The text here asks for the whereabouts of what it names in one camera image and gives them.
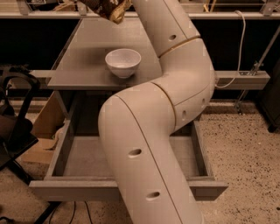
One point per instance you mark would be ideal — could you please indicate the brown chip bag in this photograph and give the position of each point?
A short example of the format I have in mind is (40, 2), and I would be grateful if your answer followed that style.
(112, 10)

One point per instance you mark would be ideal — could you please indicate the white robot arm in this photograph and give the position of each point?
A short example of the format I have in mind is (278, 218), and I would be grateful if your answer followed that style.
(136, 123)

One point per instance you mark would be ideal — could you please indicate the grey counter cabinet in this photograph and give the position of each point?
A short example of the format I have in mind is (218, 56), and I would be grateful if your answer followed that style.
(87, 58)

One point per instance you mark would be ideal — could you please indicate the grey open drawer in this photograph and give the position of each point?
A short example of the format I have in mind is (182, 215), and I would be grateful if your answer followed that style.
(79, 170)

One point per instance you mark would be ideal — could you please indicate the white bowl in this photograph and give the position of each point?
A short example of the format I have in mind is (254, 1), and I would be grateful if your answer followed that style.
(123, 62)

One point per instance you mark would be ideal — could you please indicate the cardboard box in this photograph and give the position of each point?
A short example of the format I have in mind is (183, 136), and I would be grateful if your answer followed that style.
(46, 129)

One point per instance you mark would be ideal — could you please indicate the black chair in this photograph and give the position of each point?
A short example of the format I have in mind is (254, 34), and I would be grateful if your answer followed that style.
(16, 130)

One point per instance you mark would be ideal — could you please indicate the metal diagonal brace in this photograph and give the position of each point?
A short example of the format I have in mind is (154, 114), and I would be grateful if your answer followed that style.
(255, 68)

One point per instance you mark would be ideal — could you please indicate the metal rail frame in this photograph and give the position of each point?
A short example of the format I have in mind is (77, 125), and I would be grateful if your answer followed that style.
(195, 9)

